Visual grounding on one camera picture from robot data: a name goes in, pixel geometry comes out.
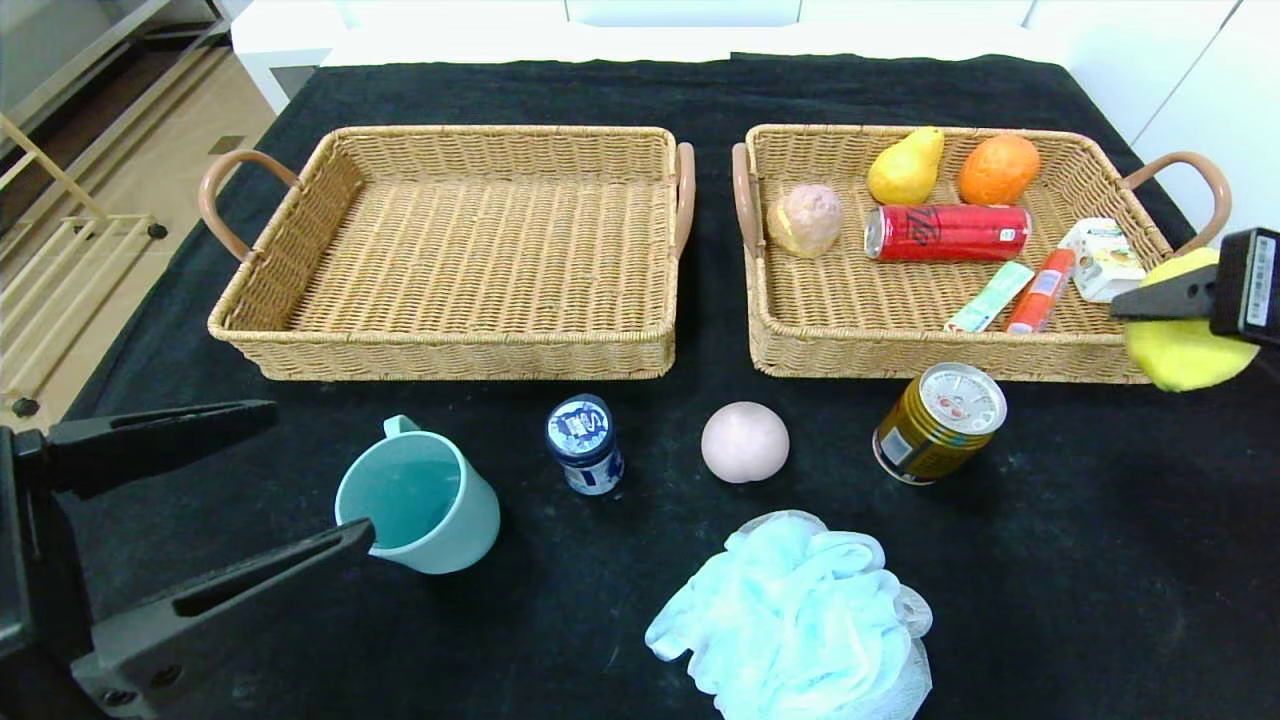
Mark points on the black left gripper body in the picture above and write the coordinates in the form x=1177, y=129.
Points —
x=22, y=560

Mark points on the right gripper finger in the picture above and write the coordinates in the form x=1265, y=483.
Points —
x=1175, y=298

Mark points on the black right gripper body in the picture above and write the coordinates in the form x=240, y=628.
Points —
x=1250, y=285

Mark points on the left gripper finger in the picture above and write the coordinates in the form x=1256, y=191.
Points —
x=140, y=650
x=150, y=445

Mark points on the yellow lemon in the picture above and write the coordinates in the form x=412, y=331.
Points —
x=1180, y=360

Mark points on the gold Red Bull can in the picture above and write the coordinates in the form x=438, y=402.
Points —
x=925, y=435

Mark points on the teal plastic mug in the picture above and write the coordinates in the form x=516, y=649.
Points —
x=455, y=520

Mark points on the pink peach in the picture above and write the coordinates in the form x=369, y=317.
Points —
x=745, y=443

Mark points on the wicker basket with food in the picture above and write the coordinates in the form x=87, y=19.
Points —
x=860, y=300

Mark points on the empty wicker basket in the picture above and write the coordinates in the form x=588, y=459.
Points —
x=470, y=260

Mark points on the white tea carton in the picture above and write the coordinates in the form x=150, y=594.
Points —
x=1105, y=264

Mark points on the cream wooden rack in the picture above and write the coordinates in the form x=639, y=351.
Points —
x=25, y=408

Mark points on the orange sausage stick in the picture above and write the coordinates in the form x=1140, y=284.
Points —
x=1040, y=289

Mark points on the green candy packet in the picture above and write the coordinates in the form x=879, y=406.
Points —
x=990, y=297

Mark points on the orange fruit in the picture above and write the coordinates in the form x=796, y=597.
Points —
x=997, y=170

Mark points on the red cola can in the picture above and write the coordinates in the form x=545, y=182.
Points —
x=950, y=233

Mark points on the yellow pear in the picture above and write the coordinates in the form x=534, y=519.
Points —
x=905, y=173

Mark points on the lumpy pink bread bun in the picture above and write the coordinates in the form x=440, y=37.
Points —
x=805, y=220

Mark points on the small blue white bottle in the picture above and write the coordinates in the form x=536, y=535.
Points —
x=585, y=440

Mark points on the light blue bath loofah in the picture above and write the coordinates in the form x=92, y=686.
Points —
x=790, y=620

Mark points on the grey metal shelf frame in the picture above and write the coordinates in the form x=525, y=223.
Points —
x=100, y=50

